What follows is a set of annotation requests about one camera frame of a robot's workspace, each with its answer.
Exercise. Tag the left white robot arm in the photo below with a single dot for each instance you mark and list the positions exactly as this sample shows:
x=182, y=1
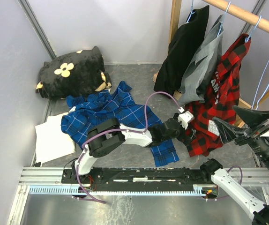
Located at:
x=107, y=136

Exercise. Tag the grey hanging shirt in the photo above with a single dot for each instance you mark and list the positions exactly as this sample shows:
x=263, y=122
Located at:
x=198, y=74

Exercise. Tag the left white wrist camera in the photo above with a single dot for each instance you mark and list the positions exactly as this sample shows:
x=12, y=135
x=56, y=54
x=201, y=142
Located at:
x=185, y=117

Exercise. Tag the red black plaid shirt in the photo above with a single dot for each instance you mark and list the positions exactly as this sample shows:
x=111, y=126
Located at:
x=221, y=95

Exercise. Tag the light blue cable duct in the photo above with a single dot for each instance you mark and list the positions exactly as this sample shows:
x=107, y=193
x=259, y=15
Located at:
x=196, y=190

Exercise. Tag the wooden clothes rack frame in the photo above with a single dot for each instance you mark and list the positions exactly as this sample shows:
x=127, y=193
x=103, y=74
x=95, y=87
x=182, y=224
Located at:
x=235, y=11

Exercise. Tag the black flower-print garment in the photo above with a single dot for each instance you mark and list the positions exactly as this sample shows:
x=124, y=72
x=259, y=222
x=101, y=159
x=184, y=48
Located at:
x=74, y=74

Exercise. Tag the black hanging garment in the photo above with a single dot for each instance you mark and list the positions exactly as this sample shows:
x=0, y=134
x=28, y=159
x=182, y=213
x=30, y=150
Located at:
x=181, y=50

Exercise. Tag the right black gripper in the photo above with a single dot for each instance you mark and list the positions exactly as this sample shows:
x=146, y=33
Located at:
x=227, y=131

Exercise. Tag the white folded cloth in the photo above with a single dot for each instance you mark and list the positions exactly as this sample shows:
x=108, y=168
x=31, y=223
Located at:
x=51, y=142

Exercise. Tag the blue hanger under grey shirt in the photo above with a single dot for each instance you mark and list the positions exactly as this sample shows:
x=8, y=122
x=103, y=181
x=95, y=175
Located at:
x=224, y=14

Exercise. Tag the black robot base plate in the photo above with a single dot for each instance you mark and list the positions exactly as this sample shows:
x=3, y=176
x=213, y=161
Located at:
x=145, y=179

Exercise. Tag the blue plaid shirt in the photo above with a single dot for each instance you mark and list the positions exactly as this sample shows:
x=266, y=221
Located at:
x=101, y=106

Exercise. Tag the blue hanger under black garment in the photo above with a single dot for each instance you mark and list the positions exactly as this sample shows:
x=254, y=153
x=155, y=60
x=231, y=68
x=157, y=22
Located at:
x=191, y=12

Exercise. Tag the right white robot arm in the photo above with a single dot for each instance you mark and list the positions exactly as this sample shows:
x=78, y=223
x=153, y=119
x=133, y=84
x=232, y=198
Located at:
x=257, y=211

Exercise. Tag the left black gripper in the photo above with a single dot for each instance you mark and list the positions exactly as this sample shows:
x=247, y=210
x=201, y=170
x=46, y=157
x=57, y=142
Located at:
x=188, y=139

